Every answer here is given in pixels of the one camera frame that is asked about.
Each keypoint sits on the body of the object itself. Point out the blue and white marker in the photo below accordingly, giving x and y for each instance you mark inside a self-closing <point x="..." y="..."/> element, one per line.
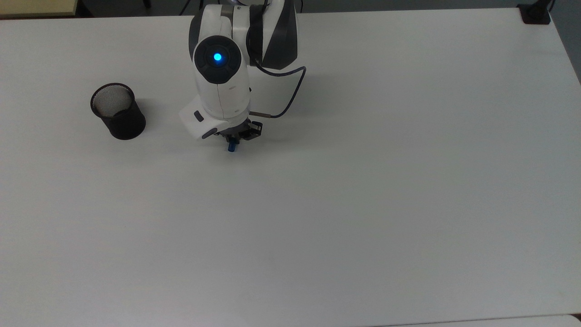
<point x="232" y="146"/>

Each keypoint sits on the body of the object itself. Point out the black camera stand base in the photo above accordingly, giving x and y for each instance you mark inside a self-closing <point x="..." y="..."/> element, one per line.
<point x="534" y="12"/>

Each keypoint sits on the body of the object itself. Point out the beige board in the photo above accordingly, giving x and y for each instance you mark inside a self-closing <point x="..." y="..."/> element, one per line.
<point x="36" y="7"/>

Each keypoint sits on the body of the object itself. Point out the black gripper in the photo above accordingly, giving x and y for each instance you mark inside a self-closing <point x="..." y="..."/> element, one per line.
<point x="233" y="132"/>

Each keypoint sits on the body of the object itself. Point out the black mesh pen cup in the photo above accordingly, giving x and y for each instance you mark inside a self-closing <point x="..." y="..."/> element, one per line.
<point x="119" y="111"/>

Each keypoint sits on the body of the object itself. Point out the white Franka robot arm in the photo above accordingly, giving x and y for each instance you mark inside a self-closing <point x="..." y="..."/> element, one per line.
<point x="222" y="95"/>

